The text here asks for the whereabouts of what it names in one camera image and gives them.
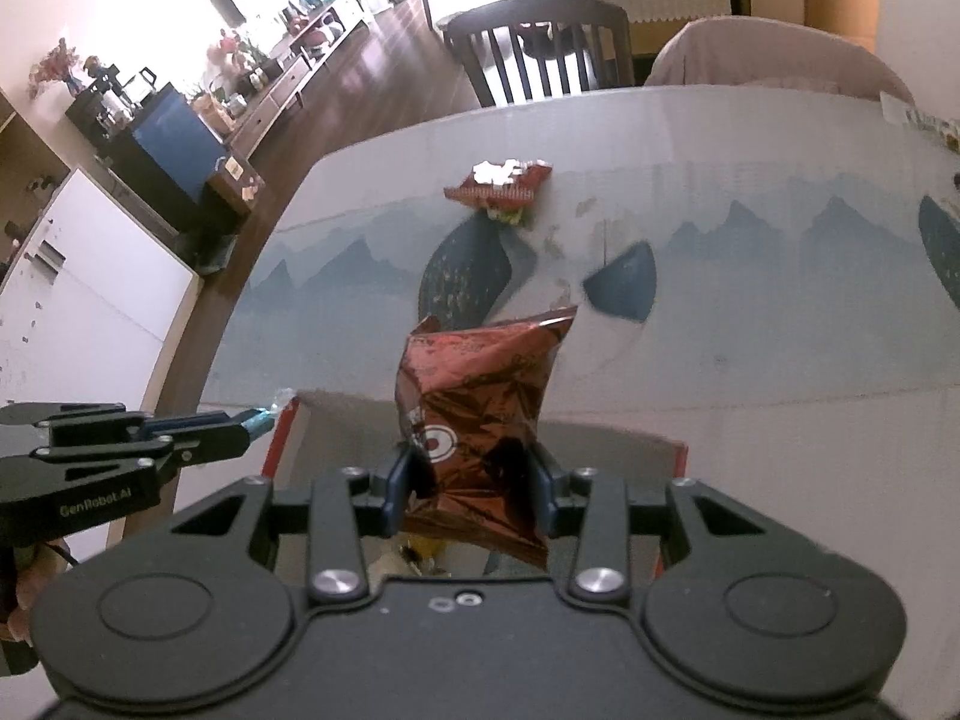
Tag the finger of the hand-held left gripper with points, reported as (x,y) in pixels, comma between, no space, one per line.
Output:
(225,420)
(217,446)

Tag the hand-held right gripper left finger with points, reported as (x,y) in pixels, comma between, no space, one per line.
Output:
(401,491)

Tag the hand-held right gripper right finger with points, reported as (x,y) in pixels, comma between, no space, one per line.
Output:
(547,491)

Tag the red cardboard box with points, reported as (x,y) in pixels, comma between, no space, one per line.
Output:
(345,427)

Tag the dark red snack bag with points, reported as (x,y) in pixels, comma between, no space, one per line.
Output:
(480,405)

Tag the person's left hand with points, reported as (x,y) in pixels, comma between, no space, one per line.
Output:
(22,592)

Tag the white cabinet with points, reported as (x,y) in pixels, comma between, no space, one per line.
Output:
(90,277)

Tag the green snack packet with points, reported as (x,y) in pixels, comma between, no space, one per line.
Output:
(510,217)

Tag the dark cabinet with blue panel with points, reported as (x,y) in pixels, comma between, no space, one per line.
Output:
(165,142)

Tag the red and white snack bag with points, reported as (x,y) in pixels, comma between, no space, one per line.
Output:
(499,180)

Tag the long low sideboard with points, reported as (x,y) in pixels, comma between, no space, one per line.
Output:
(292,75)

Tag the pink flower bouquet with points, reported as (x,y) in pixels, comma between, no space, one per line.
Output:
(54,64)

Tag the dark wooden chair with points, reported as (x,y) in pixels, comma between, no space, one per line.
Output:
(536,52)

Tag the beige covered chair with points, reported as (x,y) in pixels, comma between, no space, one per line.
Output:
(772,52)

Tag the papers on table edge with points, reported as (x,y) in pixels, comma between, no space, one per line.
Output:
(926,124)

